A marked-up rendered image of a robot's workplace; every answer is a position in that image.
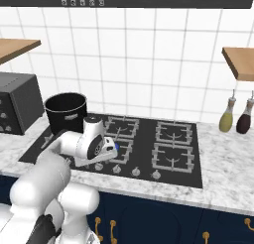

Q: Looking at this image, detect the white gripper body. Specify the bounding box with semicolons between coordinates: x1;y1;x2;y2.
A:
72;150;119;169

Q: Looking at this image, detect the navy cupboard door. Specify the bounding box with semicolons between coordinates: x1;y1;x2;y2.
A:
193;206;254;244
0;174;20;206
104;192;204;244
86;190;110;244

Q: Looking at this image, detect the black gas hob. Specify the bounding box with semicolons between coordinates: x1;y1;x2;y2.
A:
18;112;203;189

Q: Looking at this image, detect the black cooking pot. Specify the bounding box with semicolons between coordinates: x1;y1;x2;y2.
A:
44;92;89;137

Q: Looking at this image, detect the black toaster oven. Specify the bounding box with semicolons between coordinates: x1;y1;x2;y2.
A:
0;71;46;136

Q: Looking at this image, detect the yellow oil bottle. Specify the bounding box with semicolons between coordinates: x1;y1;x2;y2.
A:
218;88;238;134

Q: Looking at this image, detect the dark vinegar bottle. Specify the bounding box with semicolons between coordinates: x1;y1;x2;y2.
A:
235;90;254;135

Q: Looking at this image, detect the brass cupboard handle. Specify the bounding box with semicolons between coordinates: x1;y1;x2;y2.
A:
94;216;104;244
109;219;118;244
201;231;211;244
243;217;254;232

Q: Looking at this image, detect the wooden wall shelf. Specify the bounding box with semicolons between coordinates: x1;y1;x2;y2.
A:
0;38;43;65
221;47;254;82

